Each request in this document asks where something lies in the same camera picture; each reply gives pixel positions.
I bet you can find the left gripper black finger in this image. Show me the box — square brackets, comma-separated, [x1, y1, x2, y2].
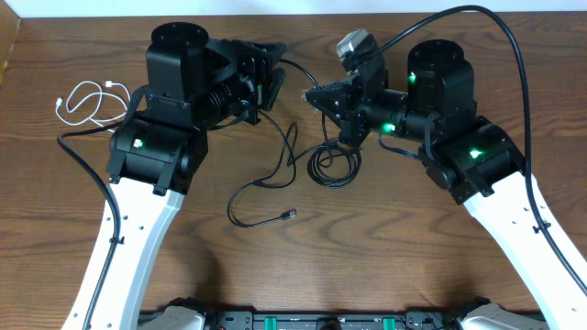
[263, 68, 286, 111]
[261, 42, 288, 64]

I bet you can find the white USB cable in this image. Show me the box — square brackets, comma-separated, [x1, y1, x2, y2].
[54, 79, 133, 134]

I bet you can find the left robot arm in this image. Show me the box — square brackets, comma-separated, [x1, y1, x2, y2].
[64, 22, 287, 329]

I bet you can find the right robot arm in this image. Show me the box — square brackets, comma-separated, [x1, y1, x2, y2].
[304, 39, 586, 329]

